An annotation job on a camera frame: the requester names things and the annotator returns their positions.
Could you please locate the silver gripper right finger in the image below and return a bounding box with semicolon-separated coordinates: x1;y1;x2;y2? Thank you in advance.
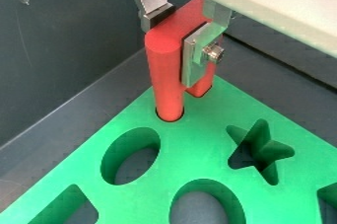
181;0;231;87

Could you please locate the red square-circle peg object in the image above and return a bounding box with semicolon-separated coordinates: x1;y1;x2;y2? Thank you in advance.
145;0;215;121

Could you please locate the green shape sorter block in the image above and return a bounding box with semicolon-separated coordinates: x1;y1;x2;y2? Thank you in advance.
0;79;337;224

